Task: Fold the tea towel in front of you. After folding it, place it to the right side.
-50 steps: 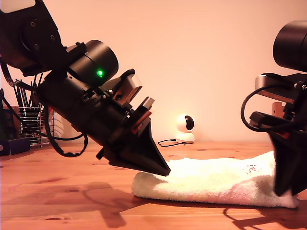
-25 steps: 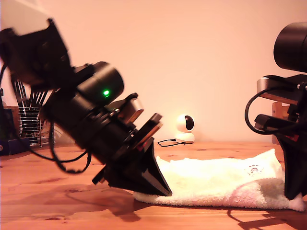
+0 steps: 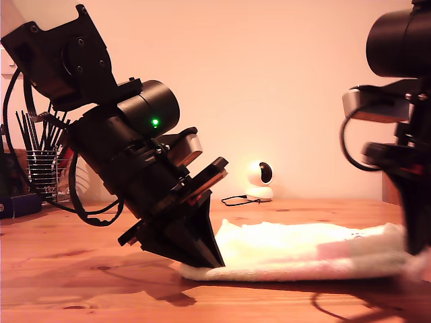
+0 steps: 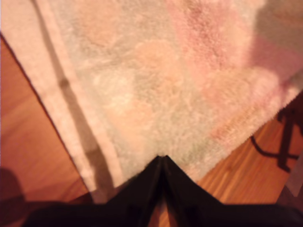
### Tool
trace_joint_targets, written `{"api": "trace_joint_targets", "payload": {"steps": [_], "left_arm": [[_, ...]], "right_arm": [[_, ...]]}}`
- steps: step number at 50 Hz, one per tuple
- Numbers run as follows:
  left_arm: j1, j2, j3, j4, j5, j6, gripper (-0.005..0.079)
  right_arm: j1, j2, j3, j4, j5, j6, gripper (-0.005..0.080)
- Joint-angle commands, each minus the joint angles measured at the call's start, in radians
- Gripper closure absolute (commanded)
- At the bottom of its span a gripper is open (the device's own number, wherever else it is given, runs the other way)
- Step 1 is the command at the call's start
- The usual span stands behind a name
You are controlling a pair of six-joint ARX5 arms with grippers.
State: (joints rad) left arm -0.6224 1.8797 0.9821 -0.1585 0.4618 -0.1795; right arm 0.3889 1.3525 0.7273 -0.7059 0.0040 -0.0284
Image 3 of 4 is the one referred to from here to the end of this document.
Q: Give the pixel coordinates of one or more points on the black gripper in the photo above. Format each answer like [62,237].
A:
[151,188]

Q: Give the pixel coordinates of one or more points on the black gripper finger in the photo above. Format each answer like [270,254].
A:
[417,215]

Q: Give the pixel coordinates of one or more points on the cream pink striped tea towel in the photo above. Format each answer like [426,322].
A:
[286,249]

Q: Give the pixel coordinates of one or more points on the red black chopstick packet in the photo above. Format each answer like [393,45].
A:
[66,152]

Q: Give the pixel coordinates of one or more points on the thin black chopstick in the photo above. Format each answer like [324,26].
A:
[35,132]
[23,131]
[50,134]
[58,134]
[43,134]

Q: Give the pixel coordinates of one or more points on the dark blue box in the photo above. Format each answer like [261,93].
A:
[23,206]

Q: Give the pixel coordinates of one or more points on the dark printed carton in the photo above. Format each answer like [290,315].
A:
[11,171]

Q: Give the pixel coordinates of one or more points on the slim black object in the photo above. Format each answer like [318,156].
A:
[2,138]

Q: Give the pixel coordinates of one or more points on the white round security camera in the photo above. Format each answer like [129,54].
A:
[256,178]

